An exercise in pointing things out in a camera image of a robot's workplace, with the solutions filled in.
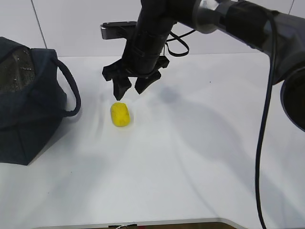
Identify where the yellow lemon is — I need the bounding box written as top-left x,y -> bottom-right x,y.
111,103 -> 131,127

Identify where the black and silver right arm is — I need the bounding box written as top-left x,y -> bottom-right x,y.
101,0 -> 305,129

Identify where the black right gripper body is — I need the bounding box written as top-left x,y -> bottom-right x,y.
102,31 -> 169,81

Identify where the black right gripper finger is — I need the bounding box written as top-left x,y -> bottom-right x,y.
112,77 -> 132,100
134,71 -> 161,94

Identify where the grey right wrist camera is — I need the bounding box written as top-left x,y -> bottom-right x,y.
100,21 -> 137,40

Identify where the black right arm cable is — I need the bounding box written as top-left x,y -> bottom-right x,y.
164,4 -> 284,229

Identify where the dark navy insulated lunch bag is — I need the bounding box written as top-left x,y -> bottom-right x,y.
0,37 -> 81,166

